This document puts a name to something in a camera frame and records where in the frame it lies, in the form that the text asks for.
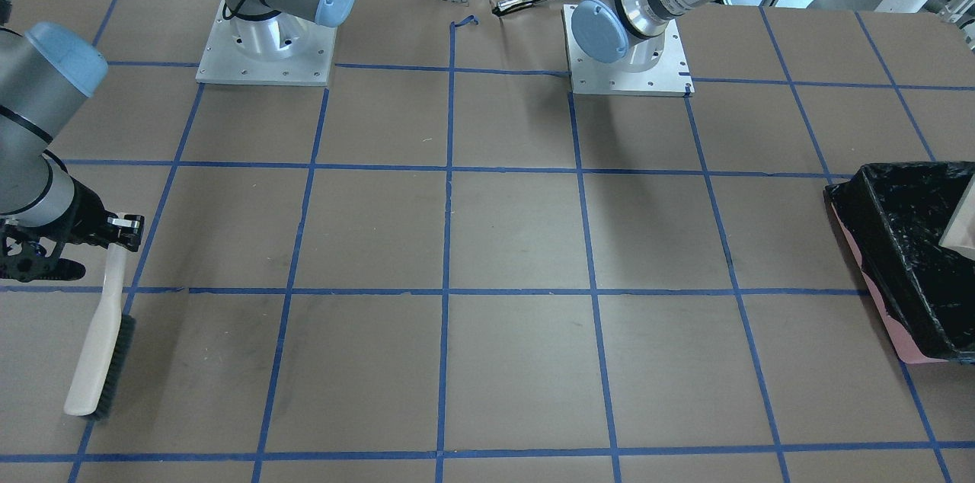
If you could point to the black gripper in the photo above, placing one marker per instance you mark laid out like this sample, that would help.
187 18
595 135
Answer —
85 216

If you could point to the beige hand brush black bristles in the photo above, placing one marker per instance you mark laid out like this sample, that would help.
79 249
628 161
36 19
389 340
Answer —
109 336

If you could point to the beige plastic dustpan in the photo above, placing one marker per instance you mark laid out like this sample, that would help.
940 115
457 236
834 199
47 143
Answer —
959 233

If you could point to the black lined trash bin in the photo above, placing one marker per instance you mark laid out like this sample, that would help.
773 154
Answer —
893 216

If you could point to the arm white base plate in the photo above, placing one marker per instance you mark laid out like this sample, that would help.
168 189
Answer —
654 67
280 51

